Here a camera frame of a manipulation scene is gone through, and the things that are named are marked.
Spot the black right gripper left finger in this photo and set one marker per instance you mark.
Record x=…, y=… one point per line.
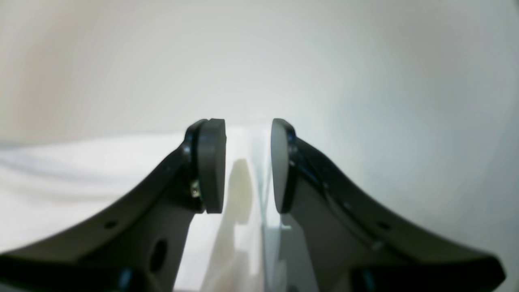
x=137, y=243

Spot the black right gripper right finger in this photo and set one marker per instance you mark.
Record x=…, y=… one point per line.
x=354, y=243

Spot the white printed t-shirt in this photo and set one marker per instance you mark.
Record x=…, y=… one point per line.
x=194, y=223

